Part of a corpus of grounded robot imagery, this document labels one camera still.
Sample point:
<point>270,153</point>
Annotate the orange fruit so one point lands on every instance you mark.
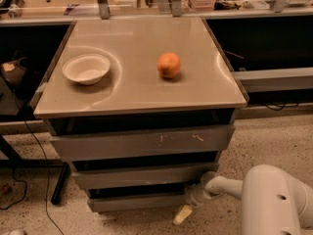
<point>168,65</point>

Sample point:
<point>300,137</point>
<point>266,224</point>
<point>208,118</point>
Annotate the grey drawer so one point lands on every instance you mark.
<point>136,197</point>
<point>133,144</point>
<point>142,176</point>

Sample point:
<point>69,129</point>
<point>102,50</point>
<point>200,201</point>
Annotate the grey middle drawer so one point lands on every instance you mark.
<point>142,176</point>

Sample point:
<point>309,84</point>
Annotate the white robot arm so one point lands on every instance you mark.
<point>273,202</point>

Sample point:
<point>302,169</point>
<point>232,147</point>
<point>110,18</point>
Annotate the white paper bowl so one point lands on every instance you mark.
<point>86,69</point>

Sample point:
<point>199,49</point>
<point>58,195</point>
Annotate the grey bottom drawer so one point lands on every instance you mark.
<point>136,197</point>

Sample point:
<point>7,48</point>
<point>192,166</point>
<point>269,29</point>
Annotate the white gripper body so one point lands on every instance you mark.
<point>197,196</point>

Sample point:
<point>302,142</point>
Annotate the dark bag under desk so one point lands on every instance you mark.
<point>20,76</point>

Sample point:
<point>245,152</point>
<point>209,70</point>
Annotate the grey metal beam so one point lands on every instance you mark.
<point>275,80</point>

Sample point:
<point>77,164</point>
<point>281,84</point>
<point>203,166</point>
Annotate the grey top drawer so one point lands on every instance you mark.
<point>133,144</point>

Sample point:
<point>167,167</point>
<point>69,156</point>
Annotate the black desk leg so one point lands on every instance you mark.
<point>61,183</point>

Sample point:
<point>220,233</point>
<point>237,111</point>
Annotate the grey drawer cabinet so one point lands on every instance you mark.
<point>132,96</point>

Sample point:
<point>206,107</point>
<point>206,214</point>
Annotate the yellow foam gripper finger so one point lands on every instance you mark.
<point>183,212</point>

